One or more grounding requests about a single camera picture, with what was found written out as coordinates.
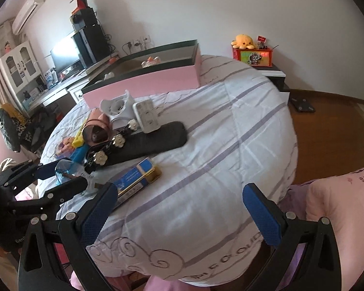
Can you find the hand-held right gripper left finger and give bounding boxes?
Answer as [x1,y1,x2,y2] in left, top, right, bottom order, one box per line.
[17,182,119,291]

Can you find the white desk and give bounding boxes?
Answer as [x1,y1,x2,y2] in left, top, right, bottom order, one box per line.
[27,56,120,113]

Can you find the white power adapter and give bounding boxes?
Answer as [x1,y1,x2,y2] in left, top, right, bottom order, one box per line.
[133,100,160,134]

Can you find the chair with leopard cloth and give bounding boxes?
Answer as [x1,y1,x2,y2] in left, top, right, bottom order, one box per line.
[0,103,61,154]

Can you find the white air conditioner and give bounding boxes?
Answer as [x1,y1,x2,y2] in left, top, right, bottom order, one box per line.
[12,0,45,35]

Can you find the black box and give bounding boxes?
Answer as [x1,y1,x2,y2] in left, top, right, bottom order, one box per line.
[70,6,98,31]

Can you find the black computer tower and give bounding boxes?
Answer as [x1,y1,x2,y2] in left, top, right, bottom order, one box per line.
[71,24,110,67]

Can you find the white wall outlets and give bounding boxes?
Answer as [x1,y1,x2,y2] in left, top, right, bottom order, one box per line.
[123,35,152,52]

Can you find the black flower hair clip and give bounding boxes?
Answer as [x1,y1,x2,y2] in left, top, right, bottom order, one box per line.
[84,120,140,175]

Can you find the yellow octopus plush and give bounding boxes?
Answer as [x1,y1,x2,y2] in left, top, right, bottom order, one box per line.
[232,34,257,49]

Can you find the pink storage box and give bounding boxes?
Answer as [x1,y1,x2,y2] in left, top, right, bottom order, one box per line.
[80,39,202,110]

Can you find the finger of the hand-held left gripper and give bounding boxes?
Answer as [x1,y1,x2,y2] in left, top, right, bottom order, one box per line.
[8,177,88,216]
[0,160,68,190]

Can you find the black floor scale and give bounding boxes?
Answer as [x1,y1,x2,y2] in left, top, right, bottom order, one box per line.
[292,97,316,113]

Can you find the pink pillow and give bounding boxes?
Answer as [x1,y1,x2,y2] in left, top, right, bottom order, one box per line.
[305,163,364,291]

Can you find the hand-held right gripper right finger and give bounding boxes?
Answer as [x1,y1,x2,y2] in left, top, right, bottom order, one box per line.
[242,183,348,291]

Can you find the black and white low cabinet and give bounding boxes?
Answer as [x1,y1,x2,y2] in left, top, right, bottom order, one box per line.
[256,62,292,93]

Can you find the red triangular box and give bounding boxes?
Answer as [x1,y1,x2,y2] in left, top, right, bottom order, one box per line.
[71,0,88,14]

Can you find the black computer monitor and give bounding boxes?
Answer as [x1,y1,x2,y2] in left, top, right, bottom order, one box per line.
[50,32,82,76]

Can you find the blue label box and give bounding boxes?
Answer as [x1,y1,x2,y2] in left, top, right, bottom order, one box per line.
[44,70,57,87]

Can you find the white plug night light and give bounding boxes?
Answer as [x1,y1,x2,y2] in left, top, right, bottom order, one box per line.
[100,89,135,125]

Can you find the yellow highlighter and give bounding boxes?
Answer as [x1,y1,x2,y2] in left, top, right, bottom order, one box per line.
[72,124,87,148]

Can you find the red printed box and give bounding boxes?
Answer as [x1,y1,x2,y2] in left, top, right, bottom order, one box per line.
[231,45,273,67]

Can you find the white glass-door cabinet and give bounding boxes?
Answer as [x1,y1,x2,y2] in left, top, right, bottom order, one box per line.
[0,41,41,110]

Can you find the blue and gold pack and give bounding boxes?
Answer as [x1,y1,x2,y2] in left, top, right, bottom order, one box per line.
[111,157,163,210]

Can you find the copper tape roll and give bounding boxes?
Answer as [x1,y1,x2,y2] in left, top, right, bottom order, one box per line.
[79,109,113,146]

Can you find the black glasses case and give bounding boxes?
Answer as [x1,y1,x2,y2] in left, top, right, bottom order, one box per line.
[91,121,188,166]

